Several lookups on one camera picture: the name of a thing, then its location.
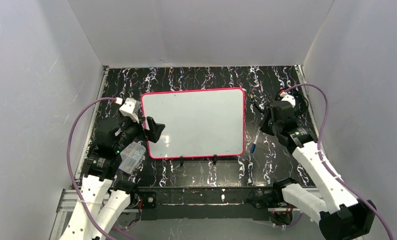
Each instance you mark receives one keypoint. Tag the white blue whiteboard marker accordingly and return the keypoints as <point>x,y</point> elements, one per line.
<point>253,147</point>

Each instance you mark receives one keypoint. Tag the pink framed whiteboard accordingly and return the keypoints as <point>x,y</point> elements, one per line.
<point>198,123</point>

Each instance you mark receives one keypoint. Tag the right black board clip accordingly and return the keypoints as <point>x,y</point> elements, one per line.
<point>214,159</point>

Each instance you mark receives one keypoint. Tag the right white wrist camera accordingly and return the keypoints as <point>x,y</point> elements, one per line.
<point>286,97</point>

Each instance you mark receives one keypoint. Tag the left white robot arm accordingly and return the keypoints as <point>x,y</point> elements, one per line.
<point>101,201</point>

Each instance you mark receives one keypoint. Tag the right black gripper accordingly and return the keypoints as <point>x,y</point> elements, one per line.
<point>268,120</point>

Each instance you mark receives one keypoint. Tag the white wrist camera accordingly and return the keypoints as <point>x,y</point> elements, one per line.
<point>129,107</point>
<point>286,97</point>

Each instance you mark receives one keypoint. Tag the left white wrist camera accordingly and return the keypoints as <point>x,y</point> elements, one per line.
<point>129,107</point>

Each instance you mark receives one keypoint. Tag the black board clip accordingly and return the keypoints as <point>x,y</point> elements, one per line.
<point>214,159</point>
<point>181,161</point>

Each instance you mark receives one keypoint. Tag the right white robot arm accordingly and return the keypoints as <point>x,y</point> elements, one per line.
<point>339,214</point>

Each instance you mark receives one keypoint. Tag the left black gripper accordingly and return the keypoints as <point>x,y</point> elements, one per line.
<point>145,130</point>

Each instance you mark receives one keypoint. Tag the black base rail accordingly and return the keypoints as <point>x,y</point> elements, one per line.
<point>162,203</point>

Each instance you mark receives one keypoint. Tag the clear plastic screw box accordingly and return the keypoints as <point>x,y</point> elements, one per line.
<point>131,157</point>

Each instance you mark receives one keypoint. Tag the left black board clip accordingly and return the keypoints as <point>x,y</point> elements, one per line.
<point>181,161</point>

